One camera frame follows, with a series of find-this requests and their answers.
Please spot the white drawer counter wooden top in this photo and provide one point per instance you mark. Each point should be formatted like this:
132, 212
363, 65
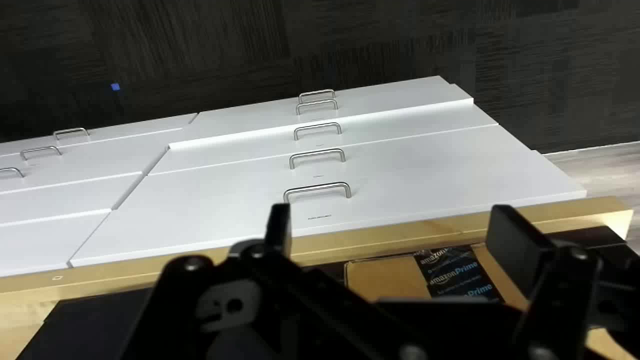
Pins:
373, 173

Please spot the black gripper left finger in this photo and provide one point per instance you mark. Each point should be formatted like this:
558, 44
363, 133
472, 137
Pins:
280, 230

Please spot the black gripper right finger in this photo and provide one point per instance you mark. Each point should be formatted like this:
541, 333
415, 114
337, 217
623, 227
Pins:
516, 241

